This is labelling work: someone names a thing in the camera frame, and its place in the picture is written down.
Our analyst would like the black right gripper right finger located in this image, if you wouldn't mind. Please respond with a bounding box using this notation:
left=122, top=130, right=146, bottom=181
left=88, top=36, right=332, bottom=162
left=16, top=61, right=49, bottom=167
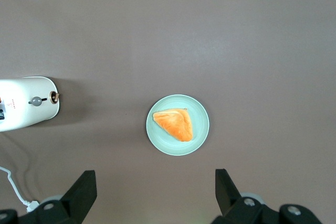
left=211, top=168, right=323, bottom=224

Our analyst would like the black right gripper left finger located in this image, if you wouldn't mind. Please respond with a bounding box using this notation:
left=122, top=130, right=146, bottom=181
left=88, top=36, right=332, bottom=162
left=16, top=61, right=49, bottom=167
left=0, top=170, right=98, bottom=224

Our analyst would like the white two-slot toaster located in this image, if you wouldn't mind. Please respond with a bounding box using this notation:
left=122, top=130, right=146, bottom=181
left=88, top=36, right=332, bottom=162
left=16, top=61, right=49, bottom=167
left=0, top=76, right=60, bottom=133

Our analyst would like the pale green round plate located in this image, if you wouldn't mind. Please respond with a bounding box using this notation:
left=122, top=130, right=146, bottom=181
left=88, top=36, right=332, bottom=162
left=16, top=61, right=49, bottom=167
left=145, top=93, right=210, bottom=156

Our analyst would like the triangular golden bread piece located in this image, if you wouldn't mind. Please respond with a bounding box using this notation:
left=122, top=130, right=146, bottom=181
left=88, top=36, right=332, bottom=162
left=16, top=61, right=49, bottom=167
left=152, top=108, right=194, bottom=143

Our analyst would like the white toaster power cable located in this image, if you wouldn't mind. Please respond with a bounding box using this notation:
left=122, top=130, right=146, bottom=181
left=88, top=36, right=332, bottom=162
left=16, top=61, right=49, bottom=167
left=0, top=166, right=40, bottom=213

